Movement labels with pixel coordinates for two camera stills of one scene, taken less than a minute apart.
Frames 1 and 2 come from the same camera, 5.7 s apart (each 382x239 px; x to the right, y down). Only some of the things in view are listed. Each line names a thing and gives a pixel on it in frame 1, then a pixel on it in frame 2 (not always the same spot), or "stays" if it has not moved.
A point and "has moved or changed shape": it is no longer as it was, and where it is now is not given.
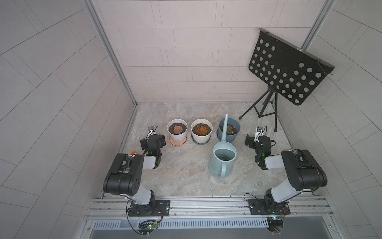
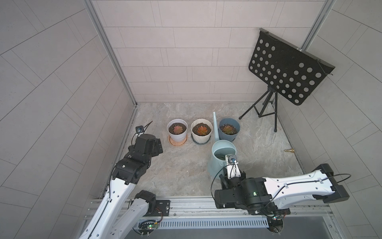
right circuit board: (275, 224) stays
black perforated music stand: (291, 71) stays
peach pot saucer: (177, 143) stays
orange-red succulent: (202, 130) stays
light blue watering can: (224, 154) has moved or changed shape
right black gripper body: (253, 145) -> (224, 181)
